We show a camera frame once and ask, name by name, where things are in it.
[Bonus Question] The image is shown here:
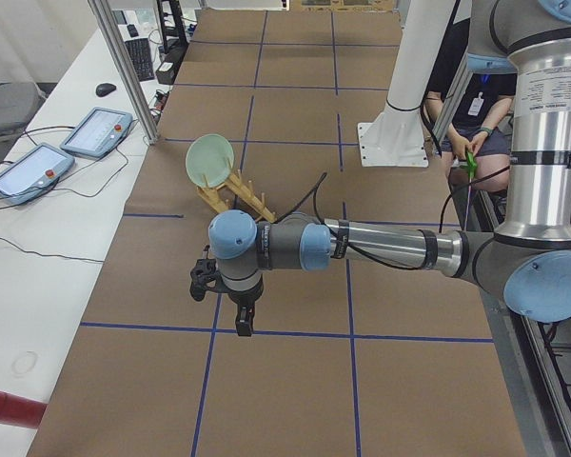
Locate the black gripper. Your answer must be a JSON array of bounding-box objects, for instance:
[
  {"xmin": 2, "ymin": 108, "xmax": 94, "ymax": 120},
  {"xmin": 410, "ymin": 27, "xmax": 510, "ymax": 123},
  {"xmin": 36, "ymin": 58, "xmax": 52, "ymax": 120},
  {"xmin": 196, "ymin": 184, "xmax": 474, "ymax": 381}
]
[{"xmin": 228, "ymin": 286, "xmax": 263, "ymax": 337}]

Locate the light green ceramic plate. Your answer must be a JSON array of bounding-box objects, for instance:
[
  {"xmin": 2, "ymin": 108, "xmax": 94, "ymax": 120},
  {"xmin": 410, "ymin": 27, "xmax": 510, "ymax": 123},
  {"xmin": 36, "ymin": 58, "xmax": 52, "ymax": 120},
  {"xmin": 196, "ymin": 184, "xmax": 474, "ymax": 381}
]
[{"xmin": 186, "ymin": 133, "xmax": 234, "ymax": 188}]

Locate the brown paper table cover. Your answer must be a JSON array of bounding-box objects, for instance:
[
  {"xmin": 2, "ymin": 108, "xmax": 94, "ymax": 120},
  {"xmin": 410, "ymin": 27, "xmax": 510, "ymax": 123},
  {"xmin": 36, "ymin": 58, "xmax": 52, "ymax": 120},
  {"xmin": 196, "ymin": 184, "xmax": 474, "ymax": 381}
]
[{"xmin": 30, "ymin": 10, "xmax": 525, "ymax": 456}]

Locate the wooden dish rack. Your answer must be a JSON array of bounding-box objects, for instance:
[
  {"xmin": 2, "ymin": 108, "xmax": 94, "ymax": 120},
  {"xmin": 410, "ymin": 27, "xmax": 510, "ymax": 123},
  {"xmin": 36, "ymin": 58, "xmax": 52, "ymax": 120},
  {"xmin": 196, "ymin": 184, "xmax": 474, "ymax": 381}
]
[{"xmin": 196, "ymin": 169, "xmax": 277, "ymax": 223}]

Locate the far teach pendant tablet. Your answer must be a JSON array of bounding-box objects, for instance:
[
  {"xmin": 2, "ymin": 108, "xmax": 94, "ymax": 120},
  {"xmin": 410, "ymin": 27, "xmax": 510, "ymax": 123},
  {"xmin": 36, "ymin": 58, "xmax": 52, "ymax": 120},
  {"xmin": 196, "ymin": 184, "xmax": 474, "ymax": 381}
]
[{"xmin": 60, "ymin": 107, "xmax": 133, "ymax": 158}]

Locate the teach pendant tablet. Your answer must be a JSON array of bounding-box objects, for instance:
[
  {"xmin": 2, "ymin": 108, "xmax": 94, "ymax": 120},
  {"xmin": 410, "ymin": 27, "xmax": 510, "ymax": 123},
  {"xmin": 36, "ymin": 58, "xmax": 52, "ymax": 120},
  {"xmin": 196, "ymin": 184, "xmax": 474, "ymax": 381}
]
[
  {"xmin": 0, "ymin": 143, "xmax": 75, "ymax": 205},
  {"xmin": 60, "ymin": 107, "xmax": 133, "ymax": 158}
]

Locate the near teach pendant tablet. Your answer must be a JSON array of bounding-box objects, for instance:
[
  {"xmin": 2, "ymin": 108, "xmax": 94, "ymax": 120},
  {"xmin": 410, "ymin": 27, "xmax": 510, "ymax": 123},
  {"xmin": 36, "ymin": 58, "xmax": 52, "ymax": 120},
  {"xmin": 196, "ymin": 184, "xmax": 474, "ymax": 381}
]
[{"xmin": 0, "ymin": 143, "xmax": 75, "ymax": 205}]

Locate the red cylinder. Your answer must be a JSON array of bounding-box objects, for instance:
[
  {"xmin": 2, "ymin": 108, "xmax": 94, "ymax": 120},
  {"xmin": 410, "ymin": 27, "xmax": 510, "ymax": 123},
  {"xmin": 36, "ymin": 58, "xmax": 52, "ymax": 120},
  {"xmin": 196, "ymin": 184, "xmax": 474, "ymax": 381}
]
[{"xmin": 0, "ymin": 391, "xmax": 47, "ymax": 428}]

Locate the black computer mouse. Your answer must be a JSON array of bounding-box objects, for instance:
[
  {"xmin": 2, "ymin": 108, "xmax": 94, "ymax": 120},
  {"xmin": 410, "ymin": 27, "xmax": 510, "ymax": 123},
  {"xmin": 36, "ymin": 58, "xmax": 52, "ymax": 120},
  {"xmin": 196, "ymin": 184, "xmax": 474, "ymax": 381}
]
[{"xmin": 95, "ymin": 83, "xmax": 116, "ymax": 98}]

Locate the black keyboard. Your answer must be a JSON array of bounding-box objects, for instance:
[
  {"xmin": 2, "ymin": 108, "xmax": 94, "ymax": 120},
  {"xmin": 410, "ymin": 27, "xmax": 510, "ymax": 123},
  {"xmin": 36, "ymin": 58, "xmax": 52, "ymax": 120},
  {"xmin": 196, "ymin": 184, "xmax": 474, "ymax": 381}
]
[{"xmin": 125, "ymin": 38, "xmax": 154, "ymax": 81}]

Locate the seated person in black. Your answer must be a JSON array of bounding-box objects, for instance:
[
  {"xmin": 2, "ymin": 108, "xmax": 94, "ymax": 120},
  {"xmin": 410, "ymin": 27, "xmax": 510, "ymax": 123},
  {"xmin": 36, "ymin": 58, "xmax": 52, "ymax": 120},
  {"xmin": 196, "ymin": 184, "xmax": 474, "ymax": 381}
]
[{"xmin": 425, "ymin": 19, "xmax": 517, "ymax": 192}]

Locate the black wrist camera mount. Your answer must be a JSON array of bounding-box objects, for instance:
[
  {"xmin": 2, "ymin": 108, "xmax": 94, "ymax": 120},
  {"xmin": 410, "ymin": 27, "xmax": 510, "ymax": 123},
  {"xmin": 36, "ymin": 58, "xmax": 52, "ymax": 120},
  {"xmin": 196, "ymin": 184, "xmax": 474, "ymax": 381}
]
[{"xmin": 189, "ymin": 245, "xmax": 222, "ymax": 302}]

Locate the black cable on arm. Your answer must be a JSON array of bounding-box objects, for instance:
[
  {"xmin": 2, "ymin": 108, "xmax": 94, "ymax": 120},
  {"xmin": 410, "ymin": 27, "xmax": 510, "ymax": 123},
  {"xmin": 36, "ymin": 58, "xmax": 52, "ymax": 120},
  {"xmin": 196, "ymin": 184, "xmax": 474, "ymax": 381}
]
[{"xmin": 270, "ymin": 171, "xmax": 511, "ymax": 270}]

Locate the white pedestal column with base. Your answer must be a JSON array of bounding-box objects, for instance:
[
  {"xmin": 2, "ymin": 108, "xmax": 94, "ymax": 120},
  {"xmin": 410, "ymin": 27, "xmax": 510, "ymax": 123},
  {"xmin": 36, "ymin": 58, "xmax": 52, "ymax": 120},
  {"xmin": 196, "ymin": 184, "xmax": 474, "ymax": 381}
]
[{"xmin": 358, "ymin": 0, "xmax": 459, "ymax": 168}]

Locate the green handled tool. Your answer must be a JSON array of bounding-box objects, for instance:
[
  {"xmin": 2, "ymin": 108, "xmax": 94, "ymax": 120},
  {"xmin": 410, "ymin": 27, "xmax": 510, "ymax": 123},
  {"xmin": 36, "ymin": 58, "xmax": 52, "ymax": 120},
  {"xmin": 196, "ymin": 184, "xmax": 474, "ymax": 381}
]
[{"xmin": 461, "ymin": 148, "xmax": 478, "ymax": 230}]

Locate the aluminium frame post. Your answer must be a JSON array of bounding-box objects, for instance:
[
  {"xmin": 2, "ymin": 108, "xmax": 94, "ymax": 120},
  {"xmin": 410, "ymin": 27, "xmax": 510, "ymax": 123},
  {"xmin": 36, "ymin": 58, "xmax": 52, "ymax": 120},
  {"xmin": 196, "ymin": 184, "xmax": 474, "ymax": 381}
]
[{"xmin": 88, "ymin": 0, "xmax": 159, "ymax": 145}]

